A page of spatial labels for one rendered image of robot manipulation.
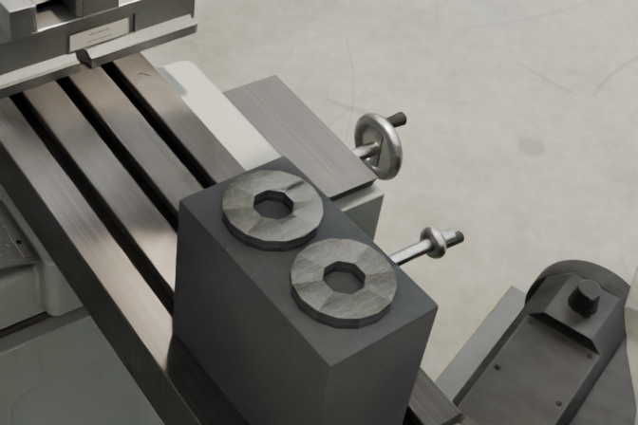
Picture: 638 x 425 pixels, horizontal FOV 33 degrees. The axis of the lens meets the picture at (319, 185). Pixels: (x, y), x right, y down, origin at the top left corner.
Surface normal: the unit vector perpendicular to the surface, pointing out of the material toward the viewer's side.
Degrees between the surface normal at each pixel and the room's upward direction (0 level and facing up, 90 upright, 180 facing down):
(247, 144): 0
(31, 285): 90
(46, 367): 90
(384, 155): 90
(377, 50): 0
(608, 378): 0
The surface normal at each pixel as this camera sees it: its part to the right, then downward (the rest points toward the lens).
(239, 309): -0.78, 0.35
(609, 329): 0.67, -0.18
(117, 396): 0.57, 0.61
